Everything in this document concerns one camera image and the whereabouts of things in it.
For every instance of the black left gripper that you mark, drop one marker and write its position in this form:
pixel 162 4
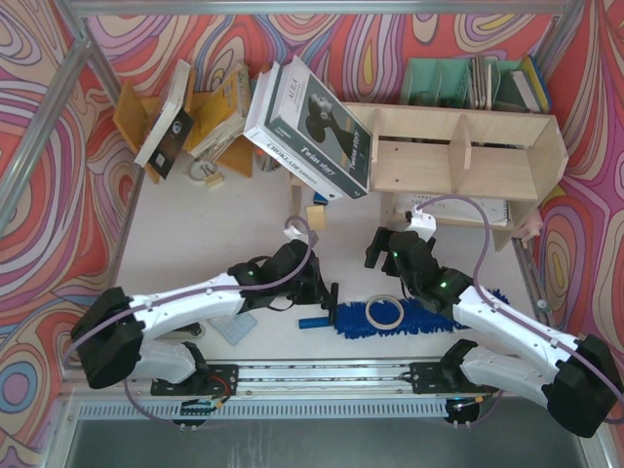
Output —
pixel 324 296

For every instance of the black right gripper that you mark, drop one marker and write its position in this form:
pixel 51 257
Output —
pixel 390 249

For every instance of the blue microfiber duster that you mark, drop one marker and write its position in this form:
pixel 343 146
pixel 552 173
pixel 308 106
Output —
pixel 352 324

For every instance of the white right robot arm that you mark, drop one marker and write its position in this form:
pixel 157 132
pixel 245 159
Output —
pixel 575 379

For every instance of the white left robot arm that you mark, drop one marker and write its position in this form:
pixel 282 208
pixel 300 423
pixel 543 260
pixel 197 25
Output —
pixel 119 337

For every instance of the light wooden bookshelf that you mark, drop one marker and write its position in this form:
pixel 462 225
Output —
pixel 516 157

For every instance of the yellow sticky note pad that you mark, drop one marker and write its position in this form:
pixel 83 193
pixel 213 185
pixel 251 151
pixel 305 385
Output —
pixel 316 217

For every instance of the small blue sharpener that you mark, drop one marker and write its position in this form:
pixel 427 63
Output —
pixel 320 200

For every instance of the beige masking tape roll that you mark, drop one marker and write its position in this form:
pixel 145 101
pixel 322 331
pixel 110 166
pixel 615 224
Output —
pixel 384 312

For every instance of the white spiral notebook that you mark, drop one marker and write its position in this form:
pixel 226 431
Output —
pixel 496 210

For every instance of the pen cup with pens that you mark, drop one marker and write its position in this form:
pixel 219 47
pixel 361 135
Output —
pixel 265 162

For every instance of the gold binder clip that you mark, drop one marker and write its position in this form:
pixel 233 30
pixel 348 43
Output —
pixel 214 179

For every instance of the large Twins story book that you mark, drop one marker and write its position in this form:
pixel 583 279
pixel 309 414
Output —
pixel 301 124

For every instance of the pink eraser figure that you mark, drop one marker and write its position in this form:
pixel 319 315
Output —
pixel 531 227

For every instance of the teal desk file organizer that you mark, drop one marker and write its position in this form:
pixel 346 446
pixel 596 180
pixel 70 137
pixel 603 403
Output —
pixel 472 83

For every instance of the stack of yellow books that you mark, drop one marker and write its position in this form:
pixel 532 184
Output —
pixel 222 118

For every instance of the white and black paperback book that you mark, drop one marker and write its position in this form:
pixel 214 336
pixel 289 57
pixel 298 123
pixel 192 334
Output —
pixel 168 124

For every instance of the blue and yellow book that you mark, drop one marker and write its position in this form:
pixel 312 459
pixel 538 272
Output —
pixel 532 86

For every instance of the yellow wooden book rack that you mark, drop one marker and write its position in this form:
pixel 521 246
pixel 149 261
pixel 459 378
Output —
pixel 131 117

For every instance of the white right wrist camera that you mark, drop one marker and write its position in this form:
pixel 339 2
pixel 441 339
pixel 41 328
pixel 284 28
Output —
pixel 423 224

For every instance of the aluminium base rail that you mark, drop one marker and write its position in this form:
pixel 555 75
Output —
pixel 317 378

